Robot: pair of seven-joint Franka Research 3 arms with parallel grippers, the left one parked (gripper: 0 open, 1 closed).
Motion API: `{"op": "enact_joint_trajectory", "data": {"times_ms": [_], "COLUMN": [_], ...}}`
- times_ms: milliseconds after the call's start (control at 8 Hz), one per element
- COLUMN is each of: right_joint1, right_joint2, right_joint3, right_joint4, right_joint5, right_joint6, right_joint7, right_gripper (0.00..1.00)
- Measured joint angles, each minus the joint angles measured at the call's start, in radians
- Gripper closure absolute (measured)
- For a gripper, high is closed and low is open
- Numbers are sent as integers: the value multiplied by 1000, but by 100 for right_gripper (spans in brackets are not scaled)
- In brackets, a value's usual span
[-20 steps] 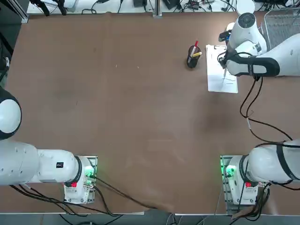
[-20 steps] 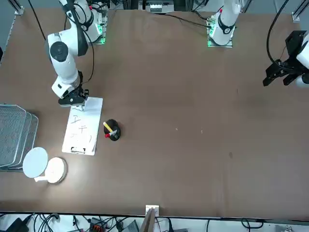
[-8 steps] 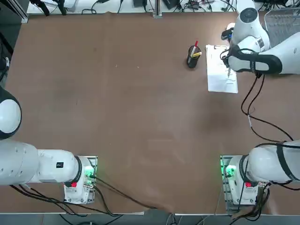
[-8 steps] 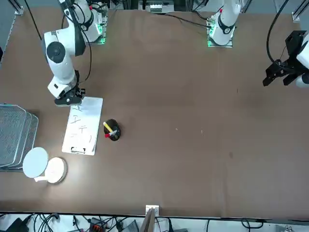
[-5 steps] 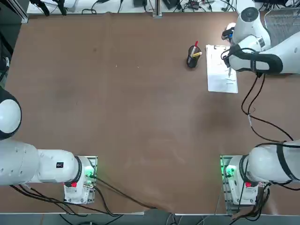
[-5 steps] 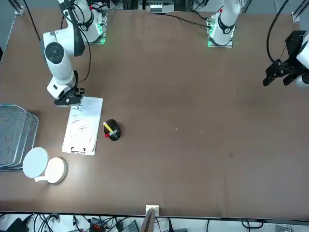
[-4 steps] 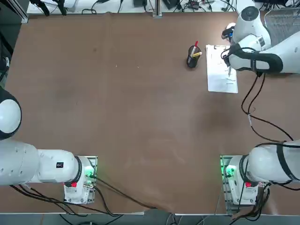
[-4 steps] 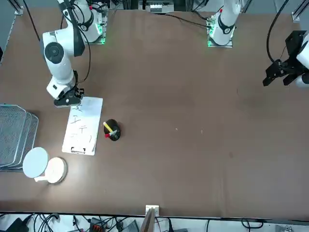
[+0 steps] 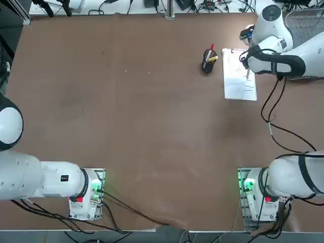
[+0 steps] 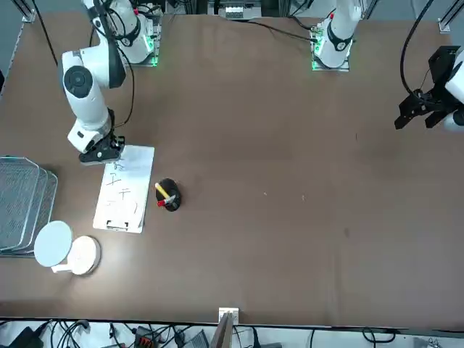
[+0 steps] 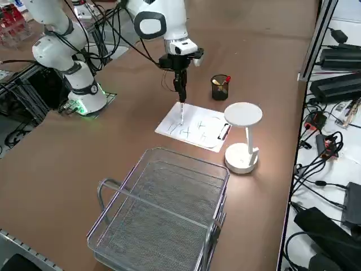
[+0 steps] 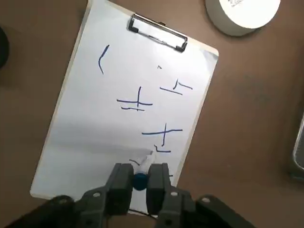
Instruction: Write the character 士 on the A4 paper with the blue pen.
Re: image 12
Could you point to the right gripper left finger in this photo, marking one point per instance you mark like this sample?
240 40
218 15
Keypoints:
118 190

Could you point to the white A4 paper sheet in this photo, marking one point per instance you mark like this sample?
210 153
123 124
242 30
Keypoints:
83 118

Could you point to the black mesh pen holder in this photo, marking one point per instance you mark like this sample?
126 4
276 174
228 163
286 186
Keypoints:
3 47

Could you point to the blue pen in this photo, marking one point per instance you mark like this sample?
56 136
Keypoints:
140 181

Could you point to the white round desk lamp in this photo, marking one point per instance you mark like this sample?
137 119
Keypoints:
242 14

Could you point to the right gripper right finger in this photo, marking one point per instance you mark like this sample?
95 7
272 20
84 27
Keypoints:
156 190

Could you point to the white clipboard with metal clip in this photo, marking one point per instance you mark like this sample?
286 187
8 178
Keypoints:
181 46

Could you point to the silver mesh tray rack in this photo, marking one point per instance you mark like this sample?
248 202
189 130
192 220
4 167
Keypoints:
299 152

